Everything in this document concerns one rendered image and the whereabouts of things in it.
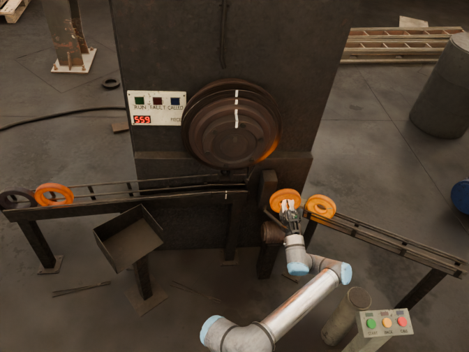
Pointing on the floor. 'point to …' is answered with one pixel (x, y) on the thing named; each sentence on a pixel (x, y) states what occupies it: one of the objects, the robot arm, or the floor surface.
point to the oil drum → (446, 93)
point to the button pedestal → (376, 336)
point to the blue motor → (461, 195)
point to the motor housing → (269, 248)
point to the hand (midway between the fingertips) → (286, 198)
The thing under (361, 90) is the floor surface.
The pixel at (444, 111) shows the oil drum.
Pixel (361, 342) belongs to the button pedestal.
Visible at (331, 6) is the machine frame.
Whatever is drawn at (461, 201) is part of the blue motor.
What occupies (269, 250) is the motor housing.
